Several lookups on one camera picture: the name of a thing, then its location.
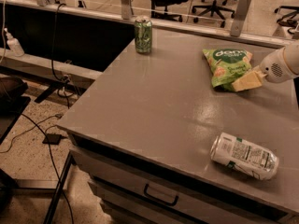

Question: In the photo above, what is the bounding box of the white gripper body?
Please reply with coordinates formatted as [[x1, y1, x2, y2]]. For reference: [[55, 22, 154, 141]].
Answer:
[[259, 47, 294, 83]]

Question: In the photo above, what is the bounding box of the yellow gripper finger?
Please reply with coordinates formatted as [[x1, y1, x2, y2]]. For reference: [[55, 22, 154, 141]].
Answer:
[[232, 70, 266, 91]]

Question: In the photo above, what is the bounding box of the green rice chip bag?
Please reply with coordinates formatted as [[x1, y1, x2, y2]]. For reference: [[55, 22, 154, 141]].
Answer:
[[203, 49, 252, 91]]

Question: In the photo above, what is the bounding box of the green soda can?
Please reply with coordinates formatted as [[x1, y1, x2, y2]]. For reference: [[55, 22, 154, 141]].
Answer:
[[135, 16, 152, 54]]

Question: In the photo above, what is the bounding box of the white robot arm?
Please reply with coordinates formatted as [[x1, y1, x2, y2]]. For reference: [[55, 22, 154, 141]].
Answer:
[[232, 41, 299, 91]]

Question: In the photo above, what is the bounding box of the white crushed soda can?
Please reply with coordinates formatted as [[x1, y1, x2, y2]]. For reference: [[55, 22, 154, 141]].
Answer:
[[210, 133, 279, 180]]

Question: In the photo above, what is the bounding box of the black chair base right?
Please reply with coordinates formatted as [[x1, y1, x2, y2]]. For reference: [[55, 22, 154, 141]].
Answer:
[[274, 6, 299, 28]]

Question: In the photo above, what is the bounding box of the grey drawer cabinet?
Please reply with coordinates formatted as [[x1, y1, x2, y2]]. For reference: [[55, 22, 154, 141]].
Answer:
[[71, 134, 298, 224]]

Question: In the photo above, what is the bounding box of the black power adapter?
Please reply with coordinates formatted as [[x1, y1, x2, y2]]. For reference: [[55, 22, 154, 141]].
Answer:
[[43, 133, 62, 145]]

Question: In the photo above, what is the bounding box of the black table leg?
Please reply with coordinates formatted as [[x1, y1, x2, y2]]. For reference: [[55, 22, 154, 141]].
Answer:
[[43, 154, 73, 224]]

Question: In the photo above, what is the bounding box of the black chair far left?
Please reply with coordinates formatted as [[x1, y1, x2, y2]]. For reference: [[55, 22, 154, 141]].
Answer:
[[0, 77, 30, 144]]

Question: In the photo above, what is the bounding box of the clear sanitizer bottle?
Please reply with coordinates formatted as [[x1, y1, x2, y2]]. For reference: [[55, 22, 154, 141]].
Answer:
[[4, 28, 24, 57]]

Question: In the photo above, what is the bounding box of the grey metal bracket right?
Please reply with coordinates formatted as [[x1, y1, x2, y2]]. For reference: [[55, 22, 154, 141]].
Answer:
[[230, 0, 251, 37]]

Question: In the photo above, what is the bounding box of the grey metal bracket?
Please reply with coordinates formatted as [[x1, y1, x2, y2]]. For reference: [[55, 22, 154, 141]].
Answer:
[[230, 0, 251, 37], [121, 0, 133, 20]]

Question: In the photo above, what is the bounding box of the black drawer handle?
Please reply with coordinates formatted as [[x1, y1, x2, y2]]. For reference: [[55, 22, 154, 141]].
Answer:
[[143, 183, 179, 206]]

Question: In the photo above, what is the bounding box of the grey metal bracket middle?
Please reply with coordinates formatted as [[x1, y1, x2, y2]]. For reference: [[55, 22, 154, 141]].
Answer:
[[121, 0, 133, 20]]

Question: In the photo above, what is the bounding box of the black hanging cable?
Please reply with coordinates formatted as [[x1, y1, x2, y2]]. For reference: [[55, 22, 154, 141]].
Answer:
[[50, 3, 73, 109]]

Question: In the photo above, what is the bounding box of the black floor cable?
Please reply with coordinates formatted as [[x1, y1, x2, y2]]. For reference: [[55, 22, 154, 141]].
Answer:
[[0, 112, 76, 224]]

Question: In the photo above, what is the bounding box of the white cable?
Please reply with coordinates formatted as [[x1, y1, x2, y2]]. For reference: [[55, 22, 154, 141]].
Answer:
[[0, 0, 18, 63]]

